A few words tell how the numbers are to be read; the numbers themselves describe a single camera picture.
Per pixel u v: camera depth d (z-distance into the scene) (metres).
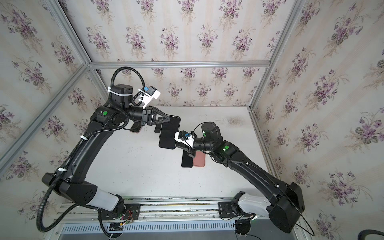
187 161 0.91
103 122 0.46
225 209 0.73
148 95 0.54
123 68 0.51
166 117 0.57
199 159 0.90
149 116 0.54
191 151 0.59
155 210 0.75
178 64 0.98
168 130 0.58
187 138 0.55
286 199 0.39
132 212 0.72
